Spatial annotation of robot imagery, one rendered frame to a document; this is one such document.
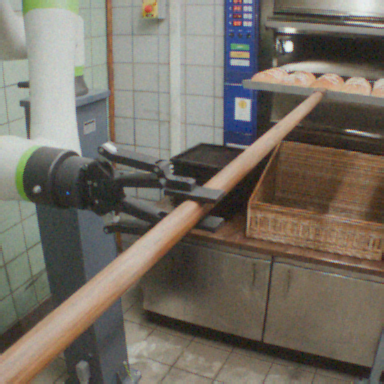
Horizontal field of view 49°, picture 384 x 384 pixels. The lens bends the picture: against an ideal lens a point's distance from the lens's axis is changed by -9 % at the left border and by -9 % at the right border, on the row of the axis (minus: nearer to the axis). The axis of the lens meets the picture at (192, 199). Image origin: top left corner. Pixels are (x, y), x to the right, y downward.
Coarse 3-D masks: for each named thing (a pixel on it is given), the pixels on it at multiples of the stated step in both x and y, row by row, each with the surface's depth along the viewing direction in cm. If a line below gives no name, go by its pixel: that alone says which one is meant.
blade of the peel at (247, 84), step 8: (248, 80) 155; (248, 88) 151; (256, 88) 150; (264, 88) 149; (272, 88) 147; (280, 88) 146; (288, 88) 145; (296, 88) 144; (304, 88) 143; (312, 88) 141; (328, 96) 140; (336, 96) 139; (344, 96) 138; (352, 96) 137; (360, 96) 135; (368, 96) 134; (376, 104) 134
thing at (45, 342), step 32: (320, 96) 129; (288, 128) 93; (256, 160) 74; (160, 224) 50; (192, 224) 54; (128, 256) 44; (160, 256) 48; (96, 288) 39; (128, 288) 43; (64, 320) 35; (32, 352) 31
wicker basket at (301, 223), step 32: (288, 160) 208; (320, 160) 201; (352, 160) 196; (256, 192) 181; (288, 192) 209; (320, 192) 203; (352, 192) 197; (256, 224) 189; (288, 224) 171; (320, 224) 165; (352, 224) 159; (352, 256) 164
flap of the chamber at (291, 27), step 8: (272, 24) 178; (280, 24) 177; (288, 24) 175; (296, 24) 174; (304, 24) 172; (312, 24) 171; (320, 24) 170; (288, 32) 195; (296, 32) 190; (304, 32) 186; (312, 32) 182; (320, 32) 178; (328, 32) 174; (336, 32) 171; (344, 32) 167; (352, 32) 165; (360, 32) 164; (368, 32) 162; (376, 32) 161
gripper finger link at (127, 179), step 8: (120, 176) 61; (128, 176) 61; (136, 176) 60; (144, 176) 60; (152, 176) 59; (96, 184) 61; (104, 184) 61; (112, 184) 61; (120, 184) 60; (128, 184) 60; (136, 184) 59; (144, 184) 59; (152, 184) 58; (160, 184) 57
